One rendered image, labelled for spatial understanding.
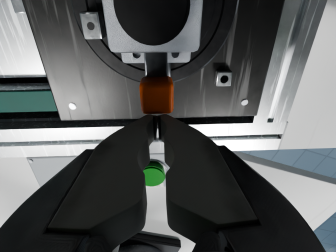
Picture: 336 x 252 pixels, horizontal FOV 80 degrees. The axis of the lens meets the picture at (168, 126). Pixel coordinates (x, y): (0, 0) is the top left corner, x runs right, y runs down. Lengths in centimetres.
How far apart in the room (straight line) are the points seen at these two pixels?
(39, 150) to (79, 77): 13
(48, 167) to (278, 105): 33
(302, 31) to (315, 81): 18
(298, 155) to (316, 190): 125
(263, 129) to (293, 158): 157
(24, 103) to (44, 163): 9
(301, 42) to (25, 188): 56
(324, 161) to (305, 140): 155
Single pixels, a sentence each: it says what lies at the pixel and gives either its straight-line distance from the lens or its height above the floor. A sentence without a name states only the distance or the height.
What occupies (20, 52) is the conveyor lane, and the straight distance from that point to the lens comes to 32.
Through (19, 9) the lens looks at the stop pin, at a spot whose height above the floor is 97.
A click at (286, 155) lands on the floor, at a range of 181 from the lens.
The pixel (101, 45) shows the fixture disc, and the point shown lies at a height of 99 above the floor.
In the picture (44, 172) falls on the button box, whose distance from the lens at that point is 35.
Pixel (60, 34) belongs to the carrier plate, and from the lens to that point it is 24.
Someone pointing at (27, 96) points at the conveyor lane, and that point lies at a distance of 31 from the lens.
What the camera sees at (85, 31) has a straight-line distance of 19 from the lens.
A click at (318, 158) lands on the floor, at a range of 198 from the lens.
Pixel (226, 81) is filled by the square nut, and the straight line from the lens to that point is 23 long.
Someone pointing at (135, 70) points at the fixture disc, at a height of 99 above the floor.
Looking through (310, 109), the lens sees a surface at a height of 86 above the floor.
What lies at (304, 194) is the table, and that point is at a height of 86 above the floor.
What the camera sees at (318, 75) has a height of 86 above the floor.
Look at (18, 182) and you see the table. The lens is 56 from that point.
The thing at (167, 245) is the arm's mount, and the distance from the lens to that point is 63.
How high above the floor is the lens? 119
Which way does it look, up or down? 59 degrees down
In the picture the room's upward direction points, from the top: 176 degrees clockwise
